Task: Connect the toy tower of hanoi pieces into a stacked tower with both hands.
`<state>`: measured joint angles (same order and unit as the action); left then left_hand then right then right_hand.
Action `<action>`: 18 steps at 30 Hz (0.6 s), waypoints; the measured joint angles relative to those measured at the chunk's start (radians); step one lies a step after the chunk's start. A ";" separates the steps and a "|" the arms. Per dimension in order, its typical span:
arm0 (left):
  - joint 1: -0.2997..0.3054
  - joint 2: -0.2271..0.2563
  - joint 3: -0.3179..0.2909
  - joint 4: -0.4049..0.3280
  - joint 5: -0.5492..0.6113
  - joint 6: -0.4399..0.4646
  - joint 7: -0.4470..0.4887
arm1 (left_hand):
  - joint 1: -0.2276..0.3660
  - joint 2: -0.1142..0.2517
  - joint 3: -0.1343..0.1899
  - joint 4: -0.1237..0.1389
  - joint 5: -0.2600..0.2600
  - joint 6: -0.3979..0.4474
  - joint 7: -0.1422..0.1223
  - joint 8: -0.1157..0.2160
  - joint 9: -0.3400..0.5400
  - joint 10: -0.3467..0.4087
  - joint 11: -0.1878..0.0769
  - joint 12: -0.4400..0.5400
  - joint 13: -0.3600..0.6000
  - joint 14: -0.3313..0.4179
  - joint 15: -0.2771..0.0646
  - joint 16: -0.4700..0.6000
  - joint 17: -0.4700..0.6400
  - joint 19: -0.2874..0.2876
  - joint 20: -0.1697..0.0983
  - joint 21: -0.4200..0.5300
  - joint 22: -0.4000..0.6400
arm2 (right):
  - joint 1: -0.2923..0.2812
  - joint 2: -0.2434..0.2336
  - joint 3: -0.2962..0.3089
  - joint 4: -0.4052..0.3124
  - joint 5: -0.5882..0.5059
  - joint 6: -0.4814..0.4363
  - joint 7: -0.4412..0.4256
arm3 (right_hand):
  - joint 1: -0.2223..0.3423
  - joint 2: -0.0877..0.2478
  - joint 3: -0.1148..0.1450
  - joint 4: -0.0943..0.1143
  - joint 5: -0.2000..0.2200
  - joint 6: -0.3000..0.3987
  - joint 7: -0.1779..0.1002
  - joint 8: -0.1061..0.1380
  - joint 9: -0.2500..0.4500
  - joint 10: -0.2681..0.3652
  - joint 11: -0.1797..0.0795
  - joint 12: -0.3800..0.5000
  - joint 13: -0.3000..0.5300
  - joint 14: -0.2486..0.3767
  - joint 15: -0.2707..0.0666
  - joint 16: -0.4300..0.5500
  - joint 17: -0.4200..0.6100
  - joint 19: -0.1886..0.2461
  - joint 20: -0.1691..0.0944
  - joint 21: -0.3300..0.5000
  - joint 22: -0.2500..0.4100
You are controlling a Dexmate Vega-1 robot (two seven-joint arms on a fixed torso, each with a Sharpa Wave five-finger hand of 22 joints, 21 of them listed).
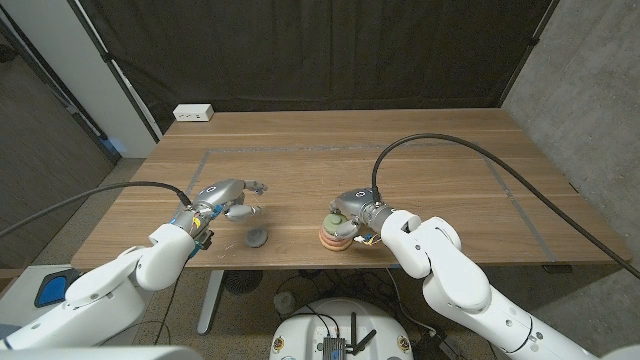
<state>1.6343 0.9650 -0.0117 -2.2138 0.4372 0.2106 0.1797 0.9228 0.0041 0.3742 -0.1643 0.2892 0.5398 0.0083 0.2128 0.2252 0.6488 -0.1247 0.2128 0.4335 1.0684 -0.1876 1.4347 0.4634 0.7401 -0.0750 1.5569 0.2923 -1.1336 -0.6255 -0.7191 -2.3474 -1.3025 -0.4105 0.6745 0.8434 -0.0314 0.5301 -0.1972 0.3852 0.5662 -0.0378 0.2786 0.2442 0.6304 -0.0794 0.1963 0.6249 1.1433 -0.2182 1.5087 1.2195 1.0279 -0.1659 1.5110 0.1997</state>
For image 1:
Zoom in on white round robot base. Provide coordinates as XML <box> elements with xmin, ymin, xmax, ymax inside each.
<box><xmin>268</xmin><ymin>297</ymin><xmax>415</xmax><ymax>360</ymax></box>

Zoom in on black backdrop stand pole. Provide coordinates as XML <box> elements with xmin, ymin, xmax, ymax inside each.
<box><xmin>66</xmin><ymin>0</ymin><xmax>164</xmax><ymax>144</ymax></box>
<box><xmin>498</xmin><ymin>0</ymin><xmax>560</xmax><ymax>107</ymax></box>

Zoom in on right arm thick black cable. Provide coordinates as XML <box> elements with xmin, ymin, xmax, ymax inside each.
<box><xmin>370</xmin><ymin>132</ymin><xmax>640</xmax><ymax>280</ymax></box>

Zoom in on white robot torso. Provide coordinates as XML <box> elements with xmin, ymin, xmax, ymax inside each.
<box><xmin>0</xmin><ymin>343</ymin><xmax>640</xmax><ymax>360</ymax></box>

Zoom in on red toy disc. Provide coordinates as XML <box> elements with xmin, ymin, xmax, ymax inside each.
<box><xmin>318</xmin><ymin>233</ymin><xmax>354</xmax><ymax>248</ymax></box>

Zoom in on black box on floor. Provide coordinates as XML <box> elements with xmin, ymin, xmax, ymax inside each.
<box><xmin>413</xmin><ymin>330</ymin><xmax>464</xmax><ymax>360</ymax></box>

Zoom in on grey radio module with antennas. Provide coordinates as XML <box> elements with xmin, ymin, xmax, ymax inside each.
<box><xmin>319</xmin><ymin>312</ymin><xmax>379</xmax><ymax>360</ymax></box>

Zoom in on blue foot pedal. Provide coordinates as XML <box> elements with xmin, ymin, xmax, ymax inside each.
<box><xmin>34</xmin><ymin>268</ymin><xmax>81</xmax><ymax>308</ymax></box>

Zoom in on arm thick black cable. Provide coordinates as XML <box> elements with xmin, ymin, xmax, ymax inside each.
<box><xmin>370</xmin><ymin>132</ymin><xmax>640</xmax><ymax>280</ymax></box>
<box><xmin>0</xmin><ymin>180</ymin><xmax>194</xmax><ymax>239</ymax></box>

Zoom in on black round floor fan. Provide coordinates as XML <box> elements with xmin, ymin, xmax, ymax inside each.
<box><xmin>223</xmin><ymin>269</ymin><xmax>265</xmax><ymax>295</ymax></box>

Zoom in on left arm thick black cable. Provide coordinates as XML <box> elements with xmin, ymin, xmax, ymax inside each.
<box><xmin>0</xmin><ymin>180</ymin><xmax>194</xmax><ymax>239</ymax></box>

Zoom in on grey round floor object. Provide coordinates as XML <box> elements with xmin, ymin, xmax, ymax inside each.
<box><xmin>273</xmin><ymin>291</ymin><xmax>297</xmax><ymax>315</ymax></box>

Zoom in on pink toy disc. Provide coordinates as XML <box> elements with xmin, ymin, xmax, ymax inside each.
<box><xmin>319</xmin><ymin>227</ymin><xmax>351</xmax><ymax>242</ymax></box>

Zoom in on large orange toy disc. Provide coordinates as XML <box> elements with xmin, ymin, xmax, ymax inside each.
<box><xmin>319</xmin><ymin>239</ymin><xmax>354</xmax><ymax>253</ymax></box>

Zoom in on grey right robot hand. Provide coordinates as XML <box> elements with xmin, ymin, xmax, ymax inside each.
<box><xmin>328</xmin><ymin>188</ymin><xmax>396</xmax><ymax>241</ymax></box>

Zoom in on green toy disc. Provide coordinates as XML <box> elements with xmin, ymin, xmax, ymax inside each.
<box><xmin>321</xmin><ymin>213</ymin><xmax>347</xmax><ymax>234</ymax></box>

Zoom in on white power strip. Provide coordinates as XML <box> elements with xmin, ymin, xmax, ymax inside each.
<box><xmin>172</xmin><ymin>103</ymin><xmax>215</xmax><ymax>123</ymax></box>

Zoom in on white floor platform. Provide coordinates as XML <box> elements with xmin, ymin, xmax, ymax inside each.
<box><xmin>0</xmin><ymin>263</ymin><xmax>71</xmax><ymax>326</ymax></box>

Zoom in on grey toy disc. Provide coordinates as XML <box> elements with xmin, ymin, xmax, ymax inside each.
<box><xmin>243</xmin><ymin>226</ymin><xmax>270</xmax><ymax>249</ymax></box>

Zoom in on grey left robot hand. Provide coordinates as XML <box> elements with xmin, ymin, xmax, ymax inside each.
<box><xmin>171</xmin><ymin>178</ymin><xmax>269</xmax><ymax>237</ymax></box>

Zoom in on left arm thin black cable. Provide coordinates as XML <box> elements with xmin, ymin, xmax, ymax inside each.
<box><xmin>153</xmin><ymin>274</ymin><xmax>182</xmax><ymax>346</ymax></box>

